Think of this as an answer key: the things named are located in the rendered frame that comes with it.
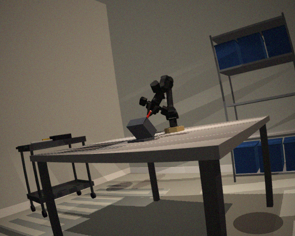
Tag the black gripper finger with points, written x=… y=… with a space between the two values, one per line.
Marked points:
x=155 y=110
x=148 y=106

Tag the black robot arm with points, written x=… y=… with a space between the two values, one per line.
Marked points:
x=165 y=86

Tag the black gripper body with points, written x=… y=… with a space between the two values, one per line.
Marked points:
x=155 y=102

